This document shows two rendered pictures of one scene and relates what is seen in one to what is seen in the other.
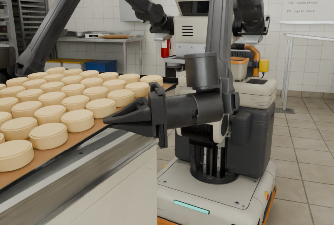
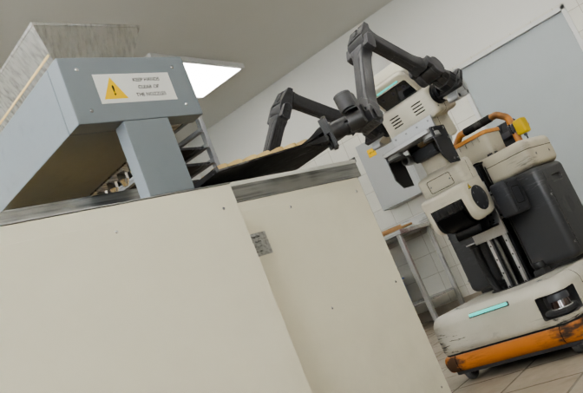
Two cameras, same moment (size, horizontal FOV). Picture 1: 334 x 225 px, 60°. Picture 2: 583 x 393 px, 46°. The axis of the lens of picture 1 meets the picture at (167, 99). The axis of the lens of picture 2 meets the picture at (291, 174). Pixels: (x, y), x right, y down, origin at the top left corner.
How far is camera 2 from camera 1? 1.68 m
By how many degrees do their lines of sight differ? 31
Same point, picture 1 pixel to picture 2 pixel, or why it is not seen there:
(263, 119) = (535, 178)
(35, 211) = (280, 186)
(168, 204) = (465, 324)
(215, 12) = (357, 76)
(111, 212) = (330, 206)
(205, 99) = (350, 114)
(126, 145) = (329, 172)
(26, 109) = not seen: hidden behind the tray
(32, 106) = not seen: hidden behind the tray
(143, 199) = (358, 212)
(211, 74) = (348, 100)
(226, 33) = (364, 83)
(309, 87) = not seen: outside the picture
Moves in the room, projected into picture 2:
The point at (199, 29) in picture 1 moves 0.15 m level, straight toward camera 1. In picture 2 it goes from (404, 114) to (394, 110)
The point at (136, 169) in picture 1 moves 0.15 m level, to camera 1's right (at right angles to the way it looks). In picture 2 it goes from (343, 187) to (386, 167)
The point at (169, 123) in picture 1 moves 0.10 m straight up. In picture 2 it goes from (334, 132) to (321, 102)
